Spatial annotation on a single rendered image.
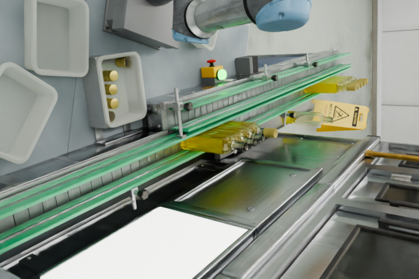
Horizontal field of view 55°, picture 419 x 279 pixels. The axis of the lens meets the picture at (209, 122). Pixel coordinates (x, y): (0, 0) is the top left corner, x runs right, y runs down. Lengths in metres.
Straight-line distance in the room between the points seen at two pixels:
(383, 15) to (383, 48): 0.52
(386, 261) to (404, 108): 6.24
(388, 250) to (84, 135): 0.92
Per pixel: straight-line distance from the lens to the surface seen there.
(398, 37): 7.10
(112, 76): 1.30
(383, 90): 7.24
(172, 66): 1.60
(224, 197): 1.26
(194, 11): 1.18
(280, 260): 1.00
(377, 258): 1.07
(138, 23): 1.34
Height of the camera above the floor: 1.81
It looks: 36 degrees down
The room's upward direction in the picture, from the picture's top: 95 degrees clockwise
